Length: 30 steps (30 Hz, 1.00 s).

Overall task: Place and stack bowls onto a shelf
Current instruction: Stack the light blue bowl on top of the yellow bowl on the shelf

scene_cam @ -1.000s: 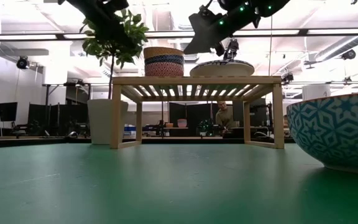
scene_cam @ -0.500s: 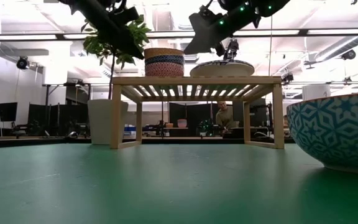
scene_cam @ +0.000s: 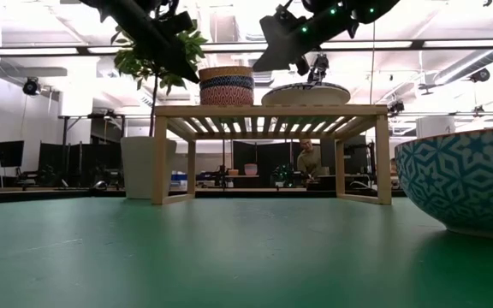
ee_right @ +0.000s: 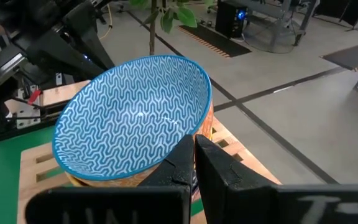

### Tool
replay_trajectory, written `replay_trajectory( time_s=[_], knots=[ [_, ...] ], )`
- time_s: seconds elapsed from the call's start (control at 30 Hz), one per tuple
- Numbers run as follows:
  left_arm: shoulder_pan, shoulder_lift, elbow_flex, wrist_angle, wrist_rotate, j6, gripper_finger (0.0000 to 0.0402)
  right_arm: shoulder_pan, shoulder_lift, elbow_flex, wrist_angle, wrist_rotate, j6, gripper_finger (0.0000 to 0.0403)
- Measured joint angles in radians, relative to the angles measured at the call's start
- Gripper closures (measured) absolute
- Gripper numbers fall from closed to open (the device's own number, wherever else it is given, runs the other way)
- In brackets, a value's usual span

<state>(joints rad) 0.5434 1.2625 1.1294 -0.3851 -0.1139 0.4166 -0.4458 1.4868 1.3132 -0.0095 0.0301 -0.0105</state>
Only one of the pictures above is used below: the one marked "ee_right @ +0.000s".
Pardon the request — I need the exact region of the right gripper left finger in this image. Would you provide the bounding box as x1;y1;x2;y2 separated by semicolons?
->
137;134;196;188

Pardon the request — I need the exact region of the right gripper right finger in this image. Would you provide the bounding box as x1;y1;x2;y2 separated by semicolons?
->
195;134;278;224

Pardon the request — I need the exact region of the light blue patterned bowl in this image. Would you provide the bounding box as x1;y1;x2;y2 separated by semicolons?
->
52;54;214;182

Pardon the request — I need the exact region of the yellow patterned bowl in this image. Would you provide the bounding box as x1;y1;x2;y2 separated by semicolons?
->
64;169;167;189

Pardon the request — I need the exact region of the wooden slatted shelf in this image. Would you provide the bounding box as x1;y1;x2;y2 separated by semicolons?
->
16;116;282;224

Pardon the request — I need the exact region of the black hazard striped floor mat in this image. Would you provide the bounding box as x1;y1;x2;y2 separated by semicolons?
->
177;24;252;59
319;41;358;73

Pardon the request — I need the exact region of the green plant in white pot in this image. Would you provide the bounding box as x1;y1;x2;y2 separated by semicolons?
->
129;0;198;57

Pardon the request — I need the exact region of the black computer tower blue light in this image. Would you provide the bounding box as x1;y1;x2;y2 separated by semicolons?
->
214;0;249;31

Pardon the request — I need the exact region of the grey metal table leg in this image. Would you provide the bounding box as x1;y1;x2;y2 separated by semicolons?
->
292;0;321;47

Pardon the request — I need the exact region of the black panel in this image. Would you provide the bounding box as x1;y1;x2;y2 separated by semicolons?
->
314;0;358;28

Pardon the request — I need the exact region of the grey metal mounting bracket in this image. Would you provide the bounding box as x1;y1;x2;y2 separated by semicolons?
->
16;85;42;130

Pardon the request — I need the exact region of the red cable tag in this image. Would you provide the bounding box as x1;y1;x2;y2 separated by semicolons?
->
27;89;42;106

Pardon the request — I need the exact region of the yellow floor cable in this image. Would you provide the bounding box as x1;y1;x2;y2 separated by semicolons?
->
99;2;114;40

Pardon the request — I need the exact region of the black metal table frame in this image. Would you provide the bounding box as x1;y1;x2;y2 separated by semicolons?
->
0;102;71;147

